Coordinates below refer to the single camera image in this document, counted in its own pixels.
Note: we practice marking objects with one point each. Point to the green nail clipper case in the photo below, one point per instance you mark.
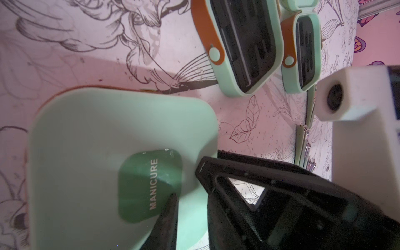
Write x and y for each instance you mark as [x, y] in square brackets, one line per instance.
[102, 164]

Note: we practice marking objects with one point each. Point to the large green nail clipper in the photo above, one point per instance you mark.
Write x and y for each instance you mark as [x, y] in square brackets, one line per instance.
[302, 133]

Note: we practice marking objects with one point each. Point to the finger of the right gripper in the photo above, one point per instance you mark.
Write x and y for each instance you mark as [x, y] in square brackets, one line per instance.
[295, 209]

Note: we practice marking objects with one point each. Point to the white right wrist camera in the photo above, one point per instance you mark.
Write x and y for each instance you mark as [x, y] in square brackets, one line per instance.
[363, 105]

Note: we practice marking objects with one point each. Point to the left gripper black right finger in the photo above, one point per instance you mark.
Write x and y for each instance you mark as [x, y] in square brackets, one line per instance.
[231, 224]

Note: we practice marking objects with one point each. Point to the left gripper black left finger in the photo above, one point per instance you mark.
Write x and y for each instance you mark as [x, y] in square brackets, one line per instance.
[164, 233]

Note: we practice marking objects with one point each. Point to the nail clipper near back case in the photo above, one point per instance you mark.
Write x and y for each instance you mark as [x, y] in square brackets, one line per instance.
[310, 106]

